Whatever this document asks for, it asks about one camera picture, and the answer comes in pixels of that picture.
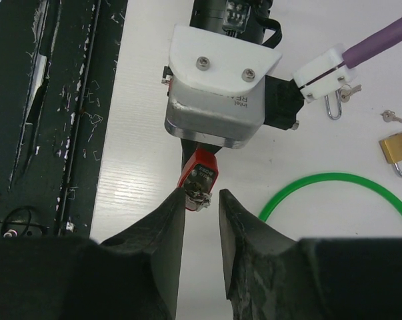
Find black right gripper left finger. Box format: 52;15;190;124
0;189;185;319

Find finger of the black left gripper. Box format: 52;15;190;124
181;139;221;173

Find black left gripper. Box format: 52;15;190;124
189;0;283;47

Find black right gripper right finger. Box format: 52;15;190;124
219;189;402;319

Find red cable lock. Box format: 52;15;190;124
177;165;219;192

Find keys of red lock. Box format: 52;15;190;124
184;183;212;211

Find small brass padlock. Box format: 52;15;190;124
324;89;342;121

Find keys of large padlock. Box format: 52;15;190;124
381;110;402;123

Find large brass padlock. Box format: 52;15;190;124
379;131;402;178

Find keys of small padlock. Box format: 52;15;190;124
339;85;362;103

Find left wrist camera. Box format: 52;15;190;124
165;25;282;149

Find green cable lock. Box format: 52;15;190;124
258;172;402;237

